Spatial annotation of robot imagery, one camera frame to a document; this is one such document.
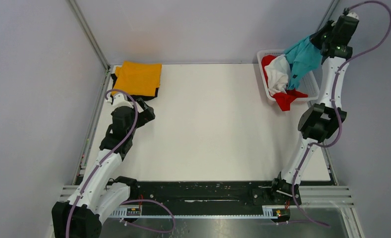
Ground white plastic basket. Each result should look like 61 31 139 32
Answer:
256 49 320 105

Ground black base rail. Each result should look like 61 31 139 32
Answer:
107 180 303 217

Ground red t shirt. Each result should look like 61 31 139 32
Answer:
261 62 308 112

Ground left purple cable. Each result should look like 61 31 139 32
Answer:
65 89 176 238

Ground left aluminium frame post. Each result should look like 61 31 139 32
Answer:
66 0 110 71

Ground black folded t shirt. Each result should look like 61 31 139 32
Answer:
110 73 159 101

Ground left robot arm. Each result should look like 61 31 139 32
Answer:
52 98 155 238

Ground right aluminium frame post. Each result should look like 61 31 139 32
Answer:
306 0 341 55

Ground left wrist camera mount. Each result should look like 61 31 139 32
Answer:
106 93 133 109

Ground teal t shirt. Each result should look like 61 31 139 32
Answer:
283 36 322 90

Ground aluminium frame post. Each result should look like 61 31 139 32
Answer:
66 0 110 71
306 0 341 55

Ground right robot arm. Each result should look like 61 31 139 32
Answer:
268 12 359 205

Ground white t shirt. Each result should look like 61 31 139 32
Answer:
262 54 291 96

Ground orange folded t shirt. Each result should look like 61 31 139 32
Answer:
113 61 162 97

